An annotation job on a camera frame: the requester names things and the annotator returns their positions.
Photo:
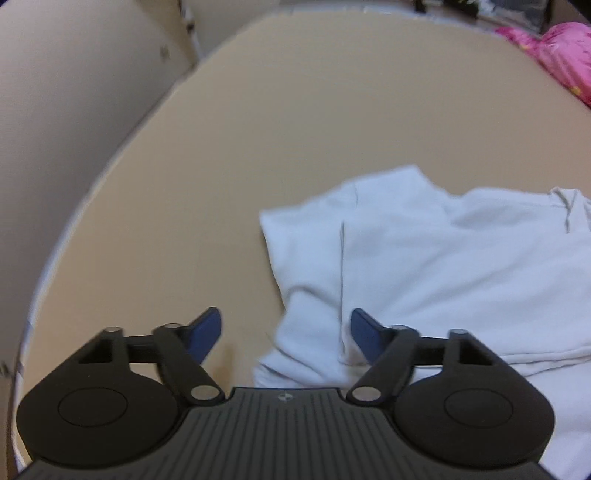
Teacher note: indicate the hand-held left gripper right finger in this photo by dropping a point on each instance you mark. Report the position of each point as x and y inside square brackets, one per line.
[367, 337]

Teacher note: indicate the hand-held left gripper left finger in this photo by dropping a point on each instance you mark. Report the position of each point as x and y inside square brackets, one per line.
[203, 334]

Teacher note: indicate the clear plastic storage box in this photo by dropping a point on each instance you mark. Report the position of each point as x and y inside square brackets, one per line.
[517, 14]

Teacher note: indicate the pink floral quilt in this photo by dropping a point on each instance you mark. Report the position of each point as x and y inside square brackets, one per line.
[563, 50]

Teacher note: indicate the white garment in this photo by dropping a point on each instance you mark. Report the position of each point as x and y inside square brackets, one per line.
[438, 258]

